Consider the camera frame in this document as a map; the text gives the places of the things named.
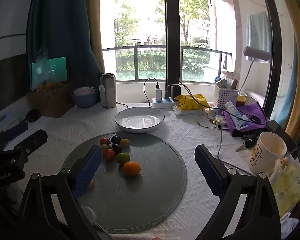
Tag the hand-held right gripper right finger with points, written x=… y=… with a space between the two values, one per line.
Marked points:
x=207 y=170

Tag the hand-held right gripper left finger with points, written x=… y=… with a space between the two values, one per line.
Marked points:
x=90 y=170

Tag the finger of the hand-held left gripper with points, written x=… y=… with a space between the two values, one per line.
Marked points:
x=32 y=138
x=16 y=130

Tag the black cherry tomato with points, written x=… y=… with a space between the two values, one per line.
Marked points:
x=115 y=138
x=117 y=148

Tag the yellow-brown cherry tomato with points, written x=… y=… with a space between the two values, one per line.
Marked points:
x=125 y=142

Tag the white plate with dark rim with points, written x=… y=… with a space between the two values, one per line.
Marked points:
x=140 y=122

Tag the white tissue box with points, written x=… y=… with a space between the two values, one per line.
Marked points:
x=2 y=121

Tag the black round object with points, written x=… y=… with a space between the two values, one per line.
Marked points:
x=33 y=115

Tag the small red cherry tomato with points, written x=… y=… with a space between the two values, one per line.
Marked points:
x=104 y=140

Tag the white textured tablecloth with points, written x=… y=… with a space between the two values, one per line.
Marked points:
x=195 y=135

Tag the brown cardboard box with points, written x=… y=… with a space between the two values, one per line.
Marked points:
x=52 y=102

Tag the white round device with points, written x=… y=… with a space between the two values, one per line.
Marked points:
x=87 y=212

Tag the black car key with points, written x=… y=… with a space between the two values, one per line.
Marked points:
x=250 y=140

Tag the white mug with yellow print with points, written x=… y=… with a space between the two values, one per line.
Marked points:
x=260 y=155

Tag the small white box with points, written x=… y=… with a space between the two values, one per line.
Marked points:
x=216 y=112

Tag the round grey placemat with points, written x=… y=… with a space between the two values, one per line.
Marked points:
x=145 y=192

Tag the white cream tube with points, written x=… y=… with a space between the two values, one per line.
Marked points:
x=236 y=116

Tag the blue bowl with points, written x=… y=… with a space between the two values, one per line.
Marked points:
x=83 y=101

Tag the yellow plastic bag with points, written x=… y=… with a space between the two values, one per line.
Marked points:
x=190 y=103

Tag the clear plastic bag of oranges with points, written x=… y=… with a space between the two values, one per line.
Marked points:
x=41 y=65

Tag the pink bowl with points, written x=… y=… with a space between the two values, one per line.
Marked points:
x=83 y=91

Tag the white perforated basket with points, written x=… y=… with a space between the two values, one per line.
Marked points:
x=225 y=97

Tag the tablet with green screen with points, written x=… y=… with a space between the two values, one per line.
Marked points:
x=57 y=67

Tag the purple cloth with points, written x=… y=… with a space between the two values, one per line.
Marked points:
x=252 y=110

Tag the yellow jar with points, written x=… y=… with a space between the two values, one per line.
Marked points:
x=241 y=102

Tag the stainless steel tumbler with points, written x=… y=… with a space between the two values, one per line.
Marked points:
x=110 y=92

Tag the white power strip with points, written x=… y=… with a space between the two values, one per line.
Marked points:
x=162 y=103

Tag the yellow-green plastic bag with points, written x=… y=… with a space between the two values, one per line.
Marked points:
x=290 y=187

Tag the black charger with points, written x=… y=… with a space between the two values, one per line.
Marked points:
x=175 y=91

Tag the white and blue carton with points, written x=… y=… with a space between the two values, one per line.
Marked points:
x=225 y=83

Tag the white charger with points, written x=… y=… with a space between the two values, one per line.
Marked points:
x=158 y=93

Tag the blue capped bottle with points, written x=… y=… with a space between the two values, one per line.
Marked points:
x=217 y=79

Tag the teal curtain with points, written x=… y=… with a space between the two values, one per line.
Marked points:
x=60 y=17

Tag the white desk lamp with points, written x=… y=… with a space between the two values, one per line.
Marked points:
x=256 y=53

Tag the yellow curtain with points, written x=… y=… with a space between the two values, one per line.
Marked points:
x=297 y=55
x=96 y=30

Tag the balcony railing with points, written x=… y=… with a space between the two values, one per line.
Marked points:
x=140 y=47

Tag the light blue hanging towel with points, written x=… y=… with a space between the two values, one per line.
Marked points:
x=258 y=30

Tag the black sliding door frame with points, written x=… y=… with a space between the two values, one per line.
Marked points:
x=275 y=42

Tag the black window post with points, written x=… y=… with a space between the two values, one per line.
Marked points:
x=172 y=30

